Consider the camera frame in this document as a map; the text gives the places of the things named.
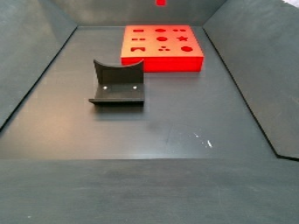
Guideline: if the red arch peg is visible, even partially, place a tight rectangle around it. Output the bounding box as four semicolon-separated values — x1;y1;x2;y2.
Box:
155;0;165;6

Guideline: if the black curved holder stand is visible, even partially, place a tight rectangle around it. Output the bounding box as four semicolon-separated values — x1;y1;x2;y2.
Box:
88;60;145;105

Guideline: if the red shape-sorter block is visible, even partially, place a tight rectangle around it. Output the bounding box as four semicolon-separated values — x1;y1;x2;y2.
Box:
120;24;204;73

